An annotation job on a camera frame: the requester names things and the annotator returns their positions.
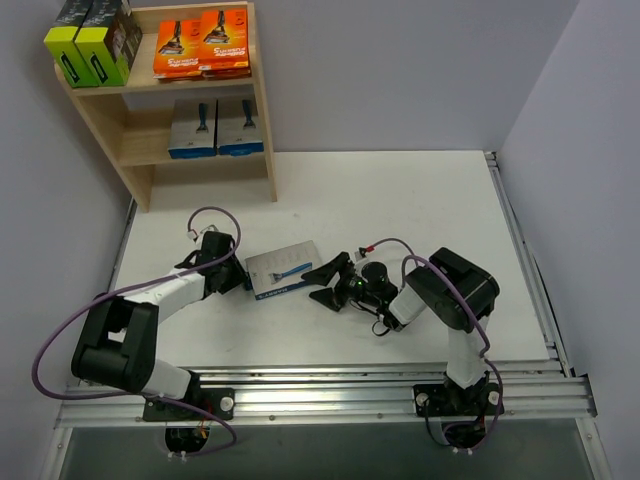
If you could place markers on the wooden three-tier shelf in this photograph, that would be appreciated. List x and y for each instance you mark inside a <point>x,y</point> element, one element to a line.
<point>170,83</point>

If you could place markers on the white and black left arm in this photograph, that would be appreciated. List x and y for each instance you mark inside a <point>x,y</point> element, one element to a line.
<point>118,342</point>

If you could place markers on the grey blue razor pack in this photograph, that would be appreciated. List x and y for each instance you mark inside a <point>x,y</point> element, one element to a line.
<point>238,131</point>
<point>193,129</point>
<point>280,271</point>

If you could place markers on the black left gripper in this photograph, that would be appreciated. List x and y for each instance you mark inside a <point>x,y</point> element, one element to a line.
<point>236,273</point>

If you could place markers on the orange razor box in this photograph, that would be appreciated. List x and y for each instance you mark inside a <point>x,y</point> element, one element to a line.
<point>177,48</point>
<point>227,74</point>
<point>223,43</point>

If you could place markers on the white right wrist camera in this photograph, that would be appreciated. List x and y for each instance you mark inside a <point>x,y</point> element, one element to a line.
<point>362,252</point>

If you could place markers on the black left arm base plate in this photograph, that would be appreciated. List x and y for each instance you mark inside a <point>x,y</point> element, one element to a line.
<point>217,401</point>

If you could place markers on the black green razor box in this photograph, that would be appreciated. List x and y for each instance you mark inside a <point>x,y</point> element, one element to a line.
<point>109,40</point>
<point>60,41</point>

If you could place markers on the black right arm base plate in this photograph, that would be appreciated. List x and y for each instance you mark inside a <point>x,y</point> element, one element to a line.
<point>449,400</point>

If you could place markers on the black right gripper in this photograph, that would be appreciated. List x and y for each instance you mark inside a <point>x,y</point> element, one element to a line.
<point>341,283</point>

